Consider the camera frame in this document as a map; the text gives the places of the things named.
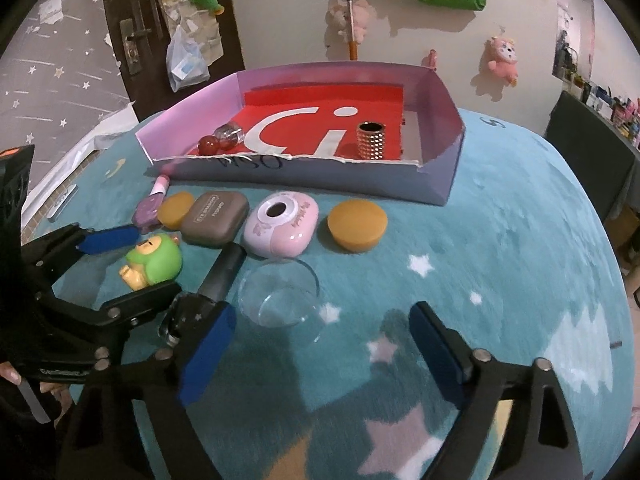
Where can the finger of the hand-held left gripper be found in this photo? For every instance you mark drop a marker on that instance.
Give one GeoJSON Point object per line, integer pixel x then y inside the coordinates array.
{"type": "Point", "coordinates": [112, 241]}
{"type": "Point", "coordinates": [135, 305]}

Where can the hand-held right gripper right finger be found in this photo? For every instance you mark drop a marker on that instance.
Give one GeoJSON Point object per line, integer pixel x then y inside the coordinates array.
{"type": "Point", "coordinates": [440, 355]}

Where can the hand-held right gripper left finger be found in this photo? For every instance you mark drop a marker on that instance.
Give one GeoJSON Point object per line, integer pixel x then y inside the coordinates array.
{"type": "Point", "coordinates": [207, 355]}

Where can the green frog toy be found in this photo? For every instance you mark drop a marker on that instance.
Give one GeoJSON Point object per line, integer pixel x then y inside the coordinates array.
{"type": "Point", "coordinates": [151, 261]}

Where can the purple popsicle toy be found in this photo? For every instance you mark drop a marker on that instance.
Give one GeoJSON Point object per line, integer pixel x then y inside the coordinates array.
{"type": "Point", "coordinates": [146, 211]}

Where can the small orange disc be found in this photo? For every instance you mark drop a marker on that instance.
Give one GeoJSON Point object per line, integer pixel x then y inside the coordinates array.
{"type": "Point", "coordinates": [176, 208]}

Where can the pink lip balm tube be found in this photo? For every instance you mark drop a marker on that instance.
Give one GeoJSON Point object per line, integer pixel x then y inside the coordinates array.
{"type": "Point", "coordinates": [160, 185]}

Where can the black flashlight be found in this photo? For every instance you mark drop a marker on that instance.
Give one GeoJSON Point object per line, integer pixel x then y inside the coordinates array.
{"type": "Point", "coordinates": [220, 272]}

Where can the clear glass bowl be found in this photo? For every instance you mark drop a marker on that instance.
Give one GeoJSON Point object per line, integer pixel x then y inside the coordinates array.
{"type": "Point", "coordinates": [280, 296]}

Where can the brown rounded case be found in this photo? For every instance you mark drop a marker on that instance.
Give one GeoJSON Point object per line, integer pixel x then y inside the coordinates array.
{"type": "Point", "coordinates": [215, 218]}

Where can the white round donut toy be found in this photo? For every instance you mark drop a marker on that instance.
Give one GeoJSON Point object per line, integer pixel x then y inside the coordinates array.
{"type": "Point", "coordinates": [281, 225]}

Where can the large orange disc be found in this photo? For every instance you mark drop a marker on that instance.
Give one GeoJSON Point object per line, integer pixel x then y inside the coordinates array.
{"type": "Point", "coordinates": [357, 225]}

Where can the pink cardboard box tray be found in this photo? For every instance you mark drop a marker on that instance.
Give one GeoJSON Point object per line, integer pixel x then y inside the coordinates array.
{"type": "Point", "coordinates": [310, 125]}

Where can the person's left hand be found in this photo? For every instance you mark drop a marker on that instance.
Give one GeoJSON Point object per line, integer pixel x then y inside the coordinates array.
{"type": "Point", "coordinates": [56, 392]}

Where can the white flat strip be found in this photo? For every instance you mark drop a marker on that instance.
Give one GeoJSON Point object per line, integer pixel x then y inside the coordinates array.
{"type": "Point", "coordinates": [63, 203]}

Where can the red ball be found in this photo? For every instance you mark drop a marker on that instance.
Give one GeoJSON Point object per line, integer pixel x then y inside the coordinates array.
{"type": "Point", "coordinates": [209, 146]}

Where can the dark brown door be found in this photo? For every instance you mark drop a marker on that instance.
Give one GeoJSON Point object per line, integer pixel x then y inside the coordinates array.
{"type": "Point", "coordinates": [150, 70]}

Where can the clear plastic bag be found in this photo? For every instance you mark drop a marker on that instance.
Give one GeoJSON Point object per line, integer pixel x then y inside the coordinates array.
{"type": "Point", "coordinates": [185, 62]}

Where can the clear hanging pocket organizer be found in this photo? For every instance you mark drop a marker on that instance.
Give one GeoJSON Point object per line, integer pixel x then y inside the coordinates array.
{"type": "Point", "coordinates": [190, 20]}

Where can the black draped table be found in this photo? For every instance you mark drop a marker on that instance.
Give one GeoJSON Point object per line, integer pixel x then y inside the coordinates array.
{"type": "Point", "coordinates": [585, 160]}

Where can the small pink figure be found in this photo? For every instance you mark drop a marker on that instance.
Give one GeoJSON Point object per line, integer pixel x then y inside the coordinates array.
{"type": "Point", "coordinates": [432, 59]}

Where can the pink plush doll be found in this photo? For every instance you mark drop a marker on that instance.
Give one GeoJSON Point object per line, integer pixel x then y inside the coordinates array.
{"type": "Point", "coordinates": [504, 57]}

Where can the row of small bottles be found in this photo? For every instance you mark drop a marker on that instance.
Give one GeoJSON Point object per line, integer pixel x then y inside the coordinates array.
{"type": "Point", "coordinates": [610, 102]}

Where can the pale pink plush pig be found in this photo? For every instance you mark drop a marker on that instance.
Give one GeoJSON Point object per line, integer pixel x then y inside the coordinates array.
{"type": "Point", "coordinates": [350, 17]}

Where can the giant orange white pen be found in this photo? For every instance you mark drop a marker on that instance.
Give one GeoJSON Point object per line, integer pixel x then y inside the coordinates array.
{"type": "Point", "coordinates": [352, 17]}

